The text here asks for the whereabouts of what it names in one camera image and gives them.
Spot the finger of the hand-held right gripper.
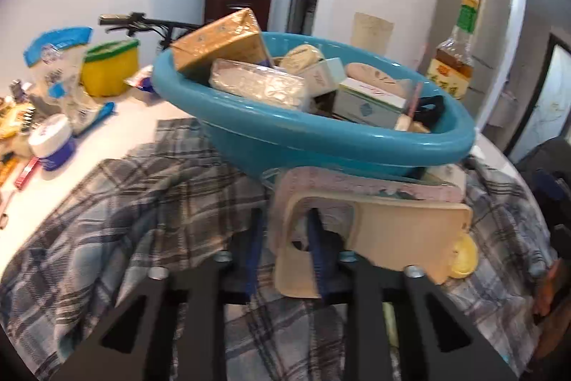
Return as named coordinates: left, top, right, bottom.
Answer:
left=536, top=169, right=558, bottom=199

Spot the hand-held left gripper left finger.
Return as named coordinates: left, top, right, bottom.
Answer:
left=49, top=207, right=268, bottom=381

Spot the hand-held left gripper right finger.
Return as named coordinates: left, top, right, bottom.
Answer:
left=305, top=209, right=522, bottom=381

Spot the beige plastic case tray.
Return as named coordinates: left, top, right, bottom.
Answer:
left=272, top=191, right=474, bottom=300

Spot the blue plastic basin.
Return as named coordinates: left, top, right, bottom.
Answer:
left=152, top=32, right=476, bottom=181

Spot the gold blue carton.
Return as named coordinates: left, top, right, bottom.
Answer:
left=171, top=8, right=273, bottom=85

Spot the person's right hand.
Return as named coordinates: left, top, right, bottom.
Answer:
left=533, top=258, right=571, bottom=359

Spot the white sink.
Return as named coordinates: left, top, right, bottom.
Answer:
left=486, top=89, right=520, bottom=127

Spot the decorated glass door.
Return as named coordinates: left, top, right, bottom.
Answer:
left=509, top=30, right=571, bottom=159

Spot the yellow round lid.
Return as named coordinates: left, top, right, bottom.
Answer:
left=448, top=234, right=479, bottom=279

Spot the blue plaid cloth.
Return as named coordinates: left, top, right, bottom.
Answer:
left=0, top=117, right=558, bottom=381

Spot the black hair clip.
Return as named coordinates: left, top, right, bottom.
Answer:
left=413, top=95, right=447, bottom=127

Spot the glass bottle yellow label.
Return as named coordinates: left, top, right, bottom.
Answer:
left=424, top=0, right=480, bottom=100

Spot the purple stick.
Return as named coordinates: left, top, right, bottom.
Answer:
left=406, top=81, right=424, bottom=118

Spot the white wet wipes pack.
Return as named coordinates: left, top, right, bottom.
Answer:
left=209, top=59, right=308, bottom=110

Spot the white green flat box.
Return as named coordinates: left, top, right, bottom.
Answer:
left=334, top=77, right=409, bottom=128

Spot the grey refrigerator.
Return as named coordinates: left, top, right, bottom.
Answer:
left=426, top=0, right=514, bottom=96

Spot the white square box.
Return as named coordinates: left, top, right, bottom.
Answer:
left=304, top=57, right=348, bottom=97

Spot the beige vented case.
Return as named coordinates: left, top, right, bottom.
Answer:
left=345, top=62, right=418, bottom=98

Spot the beige round tin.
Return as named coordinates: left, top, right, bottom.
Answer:
left=279, top=44, right=326, bottom=75

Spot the blue white plastic packet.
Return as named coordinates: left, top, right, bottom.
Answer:
left=124, top=65, right=157, bottom=94

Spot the white jar blue label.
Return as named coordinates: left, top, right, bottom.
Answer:
left=27, top=114, right=77, bottom=172

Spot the yellow tub green lid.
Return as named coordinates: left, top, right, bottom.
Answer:
left=81, top=39, right=140, bottom=97

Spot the red cosmetic tube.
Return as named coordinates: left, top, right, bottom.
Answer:
left=13, top=155, right=41, bottom=190

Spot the blue white sugar bag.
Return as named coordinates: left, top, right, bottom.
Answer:
left=24, top=26, right=116, bottom=136

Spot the black bicycle handlebar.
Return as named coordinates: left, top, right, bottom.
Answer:
left=98, top=11, right=215, bottom=51

